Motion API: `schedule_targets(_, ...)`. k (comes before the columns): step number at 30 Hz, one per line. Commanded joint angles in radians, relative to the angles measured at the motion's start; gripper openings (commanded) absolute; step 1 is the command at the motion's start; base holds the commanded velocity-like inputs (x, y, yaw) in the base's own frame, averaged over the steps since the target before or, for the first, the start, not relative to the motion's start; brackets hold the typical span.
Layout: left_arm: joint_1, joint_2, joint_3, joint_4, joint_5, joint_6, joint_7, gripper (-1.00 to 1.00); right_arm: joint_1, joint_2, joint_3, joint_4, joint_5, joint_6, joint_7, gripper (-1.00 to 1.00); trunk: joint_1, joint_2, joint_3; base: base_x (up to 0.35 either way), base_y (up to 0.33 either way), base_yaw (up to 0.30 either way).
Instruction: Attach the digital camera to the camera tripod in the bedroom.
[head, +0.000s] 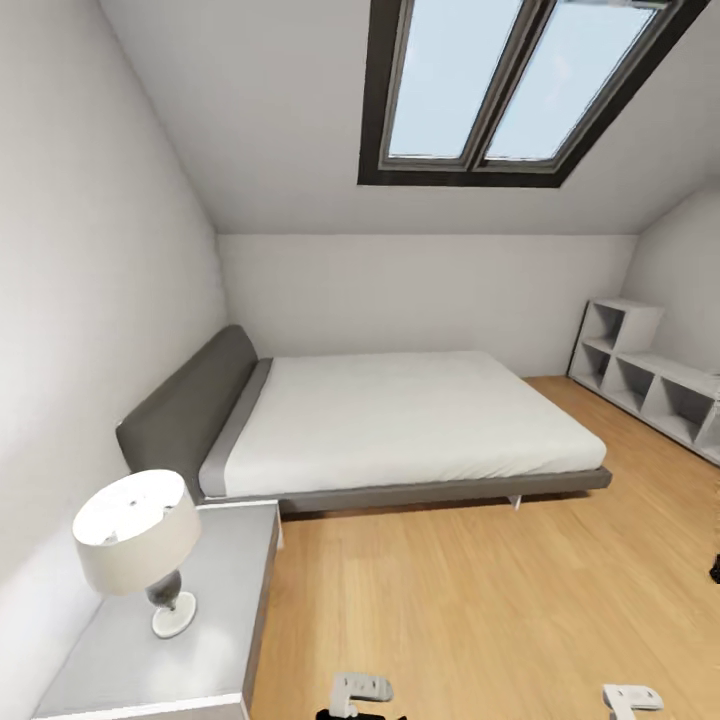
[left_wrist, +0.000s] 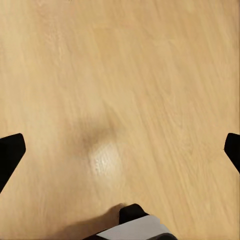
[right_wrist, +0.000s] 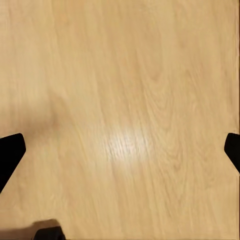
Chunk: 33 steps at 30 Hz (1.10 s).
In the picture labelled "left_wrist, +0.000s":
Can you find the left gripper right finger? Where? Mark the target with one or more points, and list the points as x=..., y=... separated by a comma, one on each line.
x=232, y=149

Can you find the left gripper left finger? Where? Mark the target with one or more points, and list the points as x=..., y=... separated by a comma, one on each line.
x=12, y=149

